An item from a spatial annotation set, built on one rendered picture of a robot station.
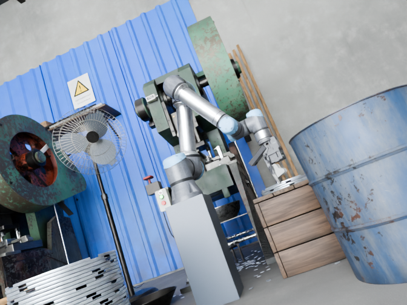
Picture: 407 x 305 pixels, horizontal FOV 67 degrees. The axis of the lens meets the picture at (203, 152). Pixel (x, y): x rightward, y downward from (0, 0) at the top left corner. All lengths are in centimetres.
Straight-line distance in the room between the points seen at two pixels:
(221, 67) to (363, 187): 131
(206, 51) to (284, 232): 121
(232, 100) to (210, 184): 57
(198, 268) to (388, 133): 88
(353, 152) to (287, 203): 54
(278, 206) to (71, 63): 365
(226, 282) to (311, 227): 42
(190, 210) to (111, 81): 292
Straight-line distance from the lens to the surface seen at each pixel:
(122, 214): 372
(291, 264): 143
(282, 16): 395
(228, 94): 204
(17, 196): 271
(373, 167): 94
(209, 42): 209
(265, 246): 191
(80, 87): 427
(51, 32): 498
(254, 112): 149
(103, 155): 271
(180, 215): 138
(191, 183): 143
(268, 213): 141
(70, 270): 89
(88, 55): 440
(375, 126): 95
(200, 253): 138
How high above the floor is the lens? 30
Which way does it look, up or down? 13 degrees up
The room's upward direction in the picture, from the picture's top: 20 degrees counter-clockwise
